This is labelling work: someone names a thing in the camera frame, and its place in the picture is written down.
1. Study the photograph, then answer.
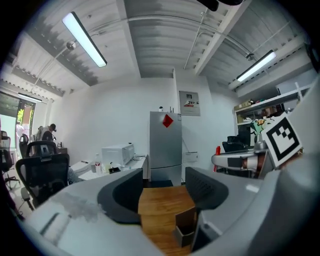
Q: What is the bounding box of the red plastic stick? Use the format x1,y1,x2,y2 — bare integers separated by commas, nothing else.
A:
213,145,222,173

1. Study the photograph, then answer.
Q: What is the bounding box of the long ceiling light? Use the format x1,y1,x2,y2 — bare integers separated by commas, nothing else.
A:
236,49,277,83
16,92,43,103
61,11,108,68

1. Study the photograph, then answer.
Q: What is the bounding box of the grey refrigerator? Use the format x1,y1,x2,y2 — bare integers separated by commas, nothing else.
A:
149,111,183,187

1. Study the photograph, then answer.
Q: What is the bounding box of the white shelf unit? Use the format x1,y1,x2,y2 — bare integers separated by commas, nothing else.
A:
233,84,313,126

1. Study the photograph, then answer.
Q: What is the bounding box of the black mesh office chair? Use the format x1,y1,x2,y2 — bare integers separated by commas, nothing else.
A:
15,152,70,209

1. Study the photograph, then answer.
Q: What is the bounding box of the grey electrical panel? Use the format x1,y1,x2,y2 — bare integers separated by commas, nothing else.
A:
178,90,201,117

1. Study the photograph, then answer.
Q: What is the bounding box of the wooden table with black legs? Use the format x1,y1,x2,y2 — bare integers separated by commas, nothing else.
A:
137,185,199,256

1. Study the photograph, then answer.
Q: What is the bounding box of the red paper square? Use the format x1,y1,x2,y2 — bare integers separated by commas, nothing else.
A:
162,114,174,128

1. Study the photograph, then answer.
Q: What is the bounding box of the white side desk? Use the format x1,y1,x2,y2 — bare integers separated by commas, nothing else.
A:
69,154,149,181

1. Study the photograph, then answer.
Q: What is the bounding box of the white wall notice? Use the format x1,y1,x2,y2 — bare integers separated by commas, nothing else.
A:
184,151,199,162

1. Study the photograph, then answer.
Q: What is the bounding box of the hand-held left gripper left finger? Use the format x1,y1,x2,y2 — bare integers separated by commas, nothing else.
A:
62,167,144,225

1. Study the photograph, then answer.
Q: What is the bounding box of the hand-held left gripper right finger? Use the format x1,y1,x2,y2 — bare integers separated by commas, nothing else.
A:
184,166,264,252

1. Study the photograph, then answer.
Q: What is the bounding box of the patterned blanket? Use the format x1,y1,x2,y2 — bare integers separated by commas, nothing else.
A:
249,117,276,143

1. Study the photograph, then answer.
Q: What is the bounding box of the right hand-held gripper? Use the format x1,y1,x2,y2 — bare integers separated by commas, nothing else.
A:
211,74,320,173

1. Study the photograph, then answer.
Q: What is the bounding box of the clear plastic bottle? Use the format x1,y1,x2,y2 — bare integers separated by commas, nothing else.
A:
94,153,104,175

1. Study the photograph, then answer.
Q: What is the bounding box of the small dark box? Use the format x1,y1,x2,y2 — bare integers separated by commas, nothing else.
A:
172,206,198,248

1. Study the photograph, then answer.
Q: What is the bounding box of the white printer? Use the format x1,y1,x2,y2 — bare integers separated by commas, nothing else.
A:
101,143,135,166

